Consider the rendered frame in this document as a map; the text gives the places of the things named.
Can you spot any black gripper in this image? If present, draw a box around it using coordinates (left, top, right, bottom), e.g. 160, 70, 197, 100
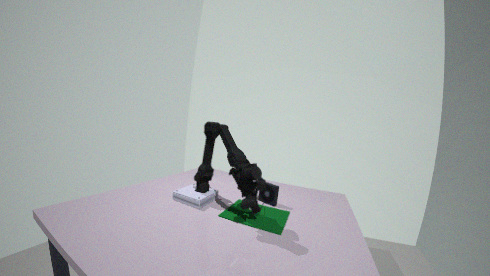
237, 181, 259, 212

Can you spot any black fan cable with plug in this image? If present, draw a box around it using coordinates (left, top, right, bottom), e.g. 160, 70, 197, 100
251, 205, 261, 216

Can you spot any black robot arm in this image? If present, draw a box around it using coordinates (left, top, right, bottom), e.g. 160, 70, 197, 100
194, 121, 267, 194

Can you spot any black cooling fan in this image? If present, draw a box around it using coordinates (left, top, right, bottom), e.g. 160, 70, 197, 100
258, 182, 279, 207

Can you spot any green circuit board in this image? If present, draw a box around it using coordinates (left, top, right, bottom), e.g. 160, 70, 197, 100
218, 199, 290, 236

